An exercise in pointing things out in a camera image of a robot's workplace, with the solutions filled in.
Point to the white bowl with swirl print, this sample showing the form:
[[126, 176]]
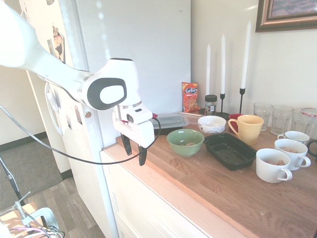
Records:
[[211, 125]]

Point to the yellow ceramic mug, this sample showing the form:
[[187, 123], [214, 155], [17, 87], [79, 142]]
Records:
[[248, 131]]

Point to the red ceramic mug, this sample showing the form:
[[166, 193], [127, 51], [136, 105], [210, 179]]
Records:
[[234, 116]]

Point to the tall white taper candle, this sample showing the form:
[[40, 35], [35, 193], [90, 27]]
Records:
[[245, 54]]

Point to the jar with red checkered lid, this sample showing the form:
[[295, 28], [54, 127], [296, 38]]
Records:
[[312, 119]]

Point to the green ceramic bowl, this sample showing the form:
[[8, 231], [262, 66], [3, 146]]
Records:
[[184, 150]]

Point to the black tripod pole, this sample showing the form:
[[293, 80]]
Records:
[[11, 178]]

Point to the medium white taper candle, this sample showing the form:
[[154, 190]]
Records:
[[223, 64]]

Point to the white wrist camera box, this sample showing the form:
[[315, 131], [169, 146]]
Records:
[[138, 116]]

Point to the short white taper candle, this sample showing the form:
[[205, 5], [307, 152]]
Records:
[[208, 69]]

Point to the orange snack bag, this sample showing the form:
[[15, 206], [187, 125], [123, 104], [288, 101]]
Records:
[[190, 98]]

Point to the cereal rings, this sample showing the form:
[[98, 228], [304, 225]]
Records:
[[189, 143]]

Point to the framed painting brown frame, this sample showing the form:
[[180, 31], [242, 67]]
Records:
[[262, 15]]

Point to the small white mug dark rim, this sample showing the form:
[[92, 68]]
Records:
[[297, 136]]

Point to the large white mug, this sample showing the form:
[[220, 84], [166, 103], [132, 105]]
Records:
[[268, 172]]

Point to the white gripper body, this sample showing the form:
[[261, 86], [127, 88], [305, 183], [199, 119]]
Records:
[[138, 134]]

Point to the small rectangular fridge magnet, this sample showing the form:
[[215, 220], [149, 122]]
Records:
[[68, 122]]

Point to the small arched fridge magnet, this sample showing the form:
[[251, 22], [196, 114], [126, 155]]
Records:
[[78, 114]]

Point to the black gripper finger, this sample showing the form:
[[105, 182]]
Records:
[[142, 156], [127, 145]]

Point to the clear glass tumbler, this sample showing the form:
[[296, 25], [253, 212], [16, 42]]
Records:
[[298, 124], [281, 121], [263, 114]]

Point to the spice jar with dark lid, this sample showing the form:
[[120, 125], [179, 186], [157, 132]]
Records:
[[211, 105]]

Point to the black container with clear lid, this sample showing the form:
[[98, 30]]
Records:
[[171, 121]]

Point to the white refrigerator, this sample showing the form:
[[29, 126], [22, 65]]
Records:
[[153, 49]]

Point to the white drawer cabinet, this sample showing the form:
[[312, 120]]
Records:
[[138, 198]]

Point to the black open plastic tray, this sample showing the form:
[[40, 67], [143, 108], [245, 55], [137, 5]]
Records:
[[229, 151]]

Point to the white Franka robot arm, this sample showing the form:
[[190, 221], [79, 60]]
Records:
[[24, 49]]

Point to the photo fridge magnet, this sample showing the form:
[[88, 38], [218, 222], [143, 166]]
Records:
[[59, 44]]

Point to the white mug with cereal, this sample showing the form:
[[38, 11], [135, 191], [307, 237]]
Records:
[[297, 158]]

